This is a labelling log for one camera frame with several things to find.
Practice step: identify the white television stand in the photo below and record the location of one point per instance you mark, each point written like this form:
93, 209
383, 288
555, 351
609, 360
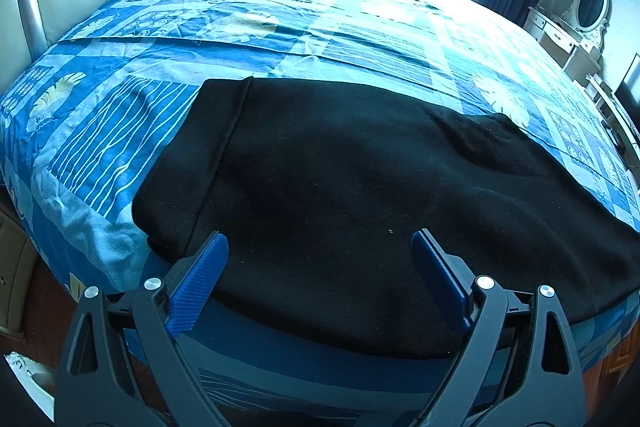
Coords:
612, 107

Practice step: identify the white object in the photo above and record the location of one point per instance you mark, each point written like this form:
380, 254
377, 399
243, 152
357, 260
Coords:
30, 382

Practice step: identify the white oval mirror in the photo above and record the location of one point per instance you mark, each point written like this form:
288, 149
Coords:
591, 4

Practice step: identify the white dressing table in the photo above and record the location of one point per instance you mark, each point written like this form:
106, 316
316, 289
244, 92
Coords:
550, 32

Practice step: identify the blue patterned bedsheet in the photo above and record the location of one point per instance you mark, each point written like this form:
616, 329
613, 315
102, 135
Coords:
150, 132

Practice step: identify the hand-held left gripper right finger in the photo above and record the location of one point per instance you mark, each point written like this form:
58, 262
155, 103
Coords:
440, 274

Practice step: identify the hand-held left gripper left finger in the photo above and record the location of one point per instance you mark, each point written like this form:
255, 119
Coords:
200, 279

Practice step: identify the black television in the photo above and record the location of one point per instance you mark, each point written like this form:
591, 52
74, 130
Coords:
631, 92

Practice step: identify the black pants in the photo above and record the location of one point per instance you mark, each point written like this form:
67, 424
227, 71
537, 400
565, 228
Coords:
340, 177

